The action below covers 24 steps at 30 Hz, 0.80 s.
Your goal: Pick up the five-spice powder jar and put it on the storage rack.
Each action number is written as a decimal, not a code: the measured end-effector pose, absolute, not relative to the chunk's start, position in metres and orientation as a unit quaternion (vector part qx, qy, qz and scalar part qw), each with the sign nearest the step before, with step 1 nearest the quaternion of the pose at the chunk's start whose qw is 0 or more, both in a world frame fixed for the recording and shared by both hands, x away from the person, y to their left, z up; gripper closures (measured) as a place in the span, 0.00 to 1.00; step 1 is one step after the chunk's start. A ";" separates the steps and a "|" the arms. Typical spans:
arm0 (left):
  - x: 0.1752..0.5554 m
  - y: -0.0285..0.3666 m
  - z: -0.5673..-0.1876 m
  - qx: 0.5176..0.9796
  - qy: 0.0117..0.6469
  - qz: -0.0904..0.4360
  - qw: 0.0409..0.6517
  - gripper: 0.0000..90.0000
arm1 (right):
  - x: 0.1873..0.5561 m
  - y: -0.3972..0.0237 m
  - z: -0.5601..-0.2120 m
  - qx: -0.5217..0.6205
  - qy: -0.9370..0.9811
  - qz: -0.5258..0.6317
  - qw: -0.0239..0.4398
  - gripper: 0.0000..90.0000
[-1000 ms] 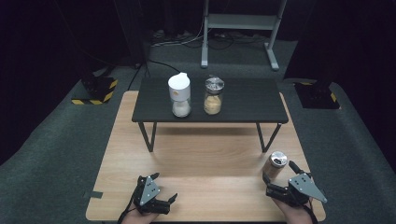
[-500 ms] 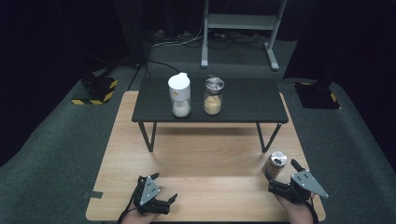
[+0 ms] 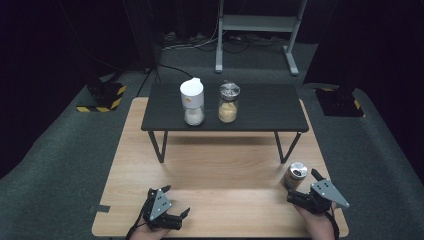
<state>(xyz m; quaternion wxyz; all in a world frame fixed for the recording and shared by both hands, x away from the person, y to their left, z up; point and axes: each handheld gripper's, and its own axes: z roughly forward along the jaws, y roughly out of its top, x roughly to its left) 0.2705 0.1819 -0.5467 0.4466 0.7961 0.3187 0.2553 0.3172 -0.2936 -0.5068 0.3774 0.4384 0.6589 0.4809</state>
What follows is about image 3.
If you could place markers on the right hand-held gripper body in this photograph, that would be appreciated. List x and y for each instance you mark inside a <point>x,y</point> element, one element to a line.
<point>325,196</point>

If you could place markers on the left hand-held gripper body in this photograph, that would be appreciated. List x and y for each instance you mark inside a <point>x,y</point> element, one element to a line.
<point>158,206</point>

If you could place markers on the glass jar of brown powder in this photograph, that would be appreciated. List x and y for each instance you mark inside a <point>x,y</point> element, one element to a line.
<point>294,176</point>

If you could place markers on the black shelf with metal legs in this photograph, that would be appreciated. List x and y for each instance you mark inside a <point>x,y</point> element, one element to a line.
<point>260,106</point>

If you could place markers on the white-capped glass seasoning jar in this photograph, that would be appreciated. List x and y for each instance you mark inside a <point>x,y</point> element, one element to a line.
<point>192,100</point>

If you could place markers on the glass jar of yellow grains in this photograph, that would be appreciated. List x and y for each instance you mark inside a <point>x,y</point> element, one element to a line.
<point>229,103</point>

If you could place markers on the person's right hand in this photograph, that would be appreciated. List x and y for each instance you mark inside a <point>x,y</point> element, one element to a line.
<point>316,225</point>

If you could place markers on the person's left hand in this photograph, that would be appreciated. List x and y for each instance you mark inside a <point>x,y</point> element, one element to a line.
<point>146,234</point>

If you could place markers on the grey tape strip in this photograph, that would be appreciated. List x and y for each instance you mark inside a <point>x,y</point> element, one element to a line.
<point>100,208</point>

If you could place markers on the black yellow striped stand base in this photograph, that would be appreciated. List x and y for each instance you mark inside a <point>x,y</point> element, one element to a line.
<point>106,98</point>
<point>340,103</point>

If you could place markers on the grey metal stand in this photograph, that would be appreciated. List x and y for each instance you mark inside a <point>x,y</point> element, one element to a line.
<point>256,23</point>

